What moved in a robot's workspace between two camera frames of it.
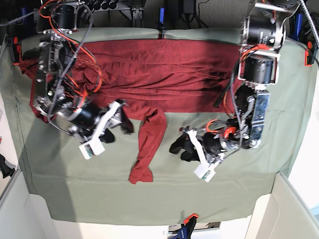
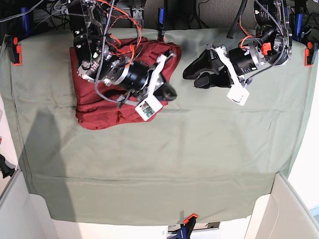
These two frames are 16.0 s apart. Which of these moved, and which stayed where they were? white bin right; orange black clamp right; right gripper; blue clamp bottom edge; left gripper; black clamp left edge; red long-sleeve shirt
Moved: right gripper; red long-sleeve shirt; left gripper
Stayed: white bin right; blue clamp bottom edge; orange black clamp right; black clamp left edge
